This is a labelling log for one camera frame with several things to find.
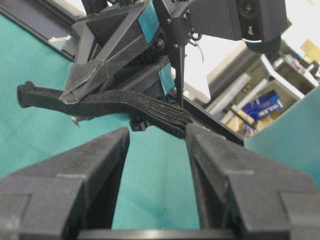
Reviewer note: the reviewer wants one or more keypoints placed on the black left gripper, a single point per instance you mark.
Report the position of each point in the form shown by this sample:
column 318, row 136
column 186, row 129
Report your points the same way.
column 142, row 38

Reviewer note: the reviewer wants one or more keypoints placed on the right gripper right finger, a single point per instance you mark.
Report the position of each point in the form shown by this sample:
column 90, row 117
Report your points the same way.
column 252, row 196

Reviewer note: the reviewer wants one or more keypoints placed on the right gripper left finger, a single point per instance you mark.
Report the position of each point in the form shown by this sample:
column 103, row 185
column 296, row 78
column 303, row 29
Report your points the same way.
column 58, row 197

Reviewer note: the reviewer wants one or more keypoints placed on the blue cardboard box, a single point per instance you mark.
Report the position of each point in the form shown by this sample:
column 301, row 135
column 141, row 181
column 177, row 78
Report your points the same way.
column 263, row 106

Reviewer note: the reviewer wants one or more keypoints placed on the white shelf unit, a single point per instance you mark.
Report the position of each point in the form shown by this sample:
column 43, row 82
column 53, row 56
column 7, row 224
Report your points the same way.
column 289, row 74

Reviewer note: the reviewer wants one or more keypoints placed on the grey rolled tubes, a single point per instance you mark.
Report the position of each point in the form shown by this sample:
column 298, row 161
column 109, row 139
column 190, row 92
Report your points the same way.
column 229, row 94

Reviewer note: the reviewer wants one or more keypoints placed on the black aluminium frame rail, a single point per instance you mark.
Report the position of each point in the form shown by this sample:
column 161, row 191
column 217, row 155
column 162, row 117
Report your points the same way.
column 171, row 114

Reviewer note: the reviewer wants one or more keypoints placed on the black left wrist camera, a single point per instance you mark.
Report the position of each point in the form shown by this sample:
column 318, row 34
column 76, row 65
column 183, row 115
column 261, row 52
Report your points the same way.
column 259, row 23

